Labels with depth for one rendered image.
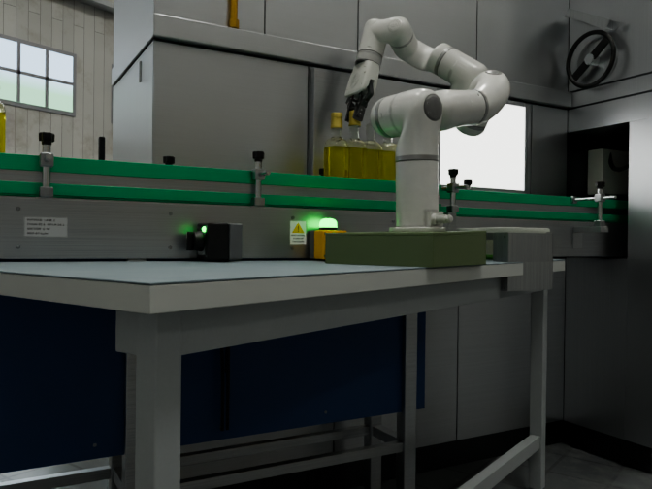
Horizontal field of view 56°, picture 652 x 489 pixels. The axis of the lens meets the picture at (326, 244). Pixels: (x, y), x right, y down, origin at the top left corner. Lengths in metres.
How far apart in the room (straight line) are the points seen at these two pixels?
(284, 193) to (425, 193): 0.37
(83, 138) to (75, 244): 6.94
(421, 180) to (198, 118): 0.71
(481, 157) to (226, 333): 1.56
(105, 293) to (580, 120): 2.13
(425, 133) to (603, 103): 1.30
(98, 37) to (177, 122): 6.95
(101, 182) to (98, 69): 7.19
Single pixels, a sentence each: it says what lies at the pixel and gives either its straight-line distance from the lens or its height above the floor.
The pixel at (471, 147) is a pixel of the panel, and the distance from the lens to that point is 2.22.
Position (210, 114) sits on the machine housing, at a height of 1.15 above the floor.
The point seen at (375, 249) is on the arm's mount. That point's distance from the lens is 1.26.
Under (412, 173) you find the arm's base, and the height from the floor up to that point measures 0.95.
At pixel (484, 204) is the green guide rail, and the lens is 2.02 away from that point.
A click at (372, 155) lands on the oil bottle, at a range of 1.78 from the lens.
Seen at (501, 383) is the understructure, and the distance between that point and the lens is 2.40.
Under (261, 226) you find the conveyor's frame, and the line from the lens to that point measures 1.46.
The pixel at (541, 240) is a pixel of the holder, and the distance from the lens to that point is 1.76.
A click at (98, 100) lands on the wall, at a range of 8.46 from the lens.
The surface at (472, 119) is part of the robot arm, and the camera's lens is 1.50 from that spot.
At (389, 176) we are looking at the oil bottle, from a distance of 1.80.
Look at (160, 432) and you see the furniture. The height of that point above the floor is 0.57.
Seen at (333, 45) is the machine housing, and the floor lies 1.41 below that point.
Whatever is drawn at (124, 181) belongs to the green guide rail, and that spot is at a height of 0.92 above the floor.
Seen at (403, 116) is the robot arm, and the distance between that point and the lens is 1.36.
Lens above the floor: 0.80
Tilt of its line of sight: level
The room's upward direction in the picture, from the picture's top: 1 degrees clockwise
